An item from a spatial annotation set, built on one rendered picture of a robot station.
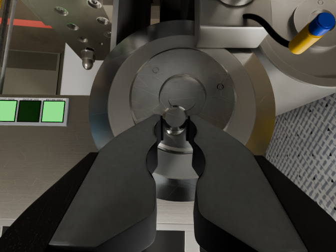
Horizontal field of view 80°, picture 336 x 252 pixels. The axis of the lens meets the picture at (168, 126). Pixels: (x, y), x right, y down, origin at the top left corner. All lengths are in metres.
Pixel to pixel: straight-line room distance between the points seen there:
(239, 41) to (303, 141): 0.21
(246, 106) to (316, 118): 0.17
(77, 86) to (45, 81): 0.93
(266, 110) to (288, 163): 0.21
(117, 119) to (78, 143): 0.38
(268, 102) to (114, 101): 0.12
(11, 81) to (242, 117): 3.07
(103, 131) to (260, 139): 0.12
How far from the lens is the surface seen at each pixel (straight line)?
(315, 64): 0.22
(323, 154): 0.31
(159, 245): 0.61
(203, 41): 0.17
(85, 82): 2.10
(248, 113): 0.17
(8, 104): 0.64
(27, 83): 3.06
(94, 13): 0.45
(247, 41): 0.17
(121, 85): 0.17
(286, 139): 0.38
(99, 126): 0.17
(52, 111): 0.57
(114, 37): 0.20
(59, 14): 0.48
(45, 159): 0.57
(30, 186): 0.59
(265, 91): 0.18
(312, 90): 0.21
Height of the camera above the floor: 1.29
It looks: 9 degrees down
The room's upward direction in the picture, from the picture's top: 179 degrees counter-clockwise
